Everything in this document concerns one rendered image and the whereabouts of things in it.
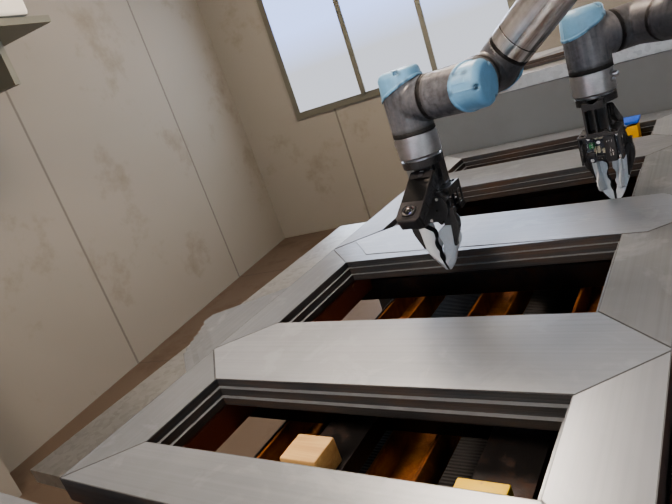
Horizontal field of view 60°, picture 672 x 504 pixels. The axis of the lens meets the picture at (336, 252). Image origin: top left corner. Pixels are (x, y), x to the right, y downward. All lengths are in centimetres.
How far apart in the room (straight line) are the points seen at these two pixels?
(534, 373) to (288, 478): 31
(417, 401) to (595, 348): 22
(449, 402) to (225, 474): 29
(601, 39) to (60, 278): 295
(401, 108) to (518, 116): 104
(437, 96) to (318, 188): 398
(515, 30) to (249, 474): 76
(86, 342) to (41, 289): 39
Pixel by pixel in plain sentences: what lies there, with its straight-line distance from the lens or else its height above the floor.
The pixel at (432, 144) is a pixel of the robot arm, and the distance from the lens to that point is 101.
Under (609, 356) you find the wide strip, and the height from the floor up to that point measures 85.
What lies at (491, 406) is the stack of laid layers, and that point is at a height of 84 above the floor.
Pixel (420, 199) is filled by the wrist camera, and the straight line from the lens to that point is 98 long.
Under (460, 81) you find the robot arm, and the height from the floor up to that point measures 118.
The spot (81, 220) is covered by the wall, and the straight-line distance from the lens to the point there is 363.
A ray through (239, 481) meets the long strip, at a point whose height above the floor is 85.
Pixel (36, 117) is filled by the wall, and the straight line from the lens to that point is 364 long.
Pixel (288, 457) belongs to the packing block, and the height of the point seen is 81.
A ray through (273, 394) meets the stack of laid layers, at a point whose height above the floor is 84.
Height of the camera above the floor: 126
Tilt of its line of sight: 17 degrees down
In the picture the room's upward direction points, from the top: 19 degrees counter-clockwise
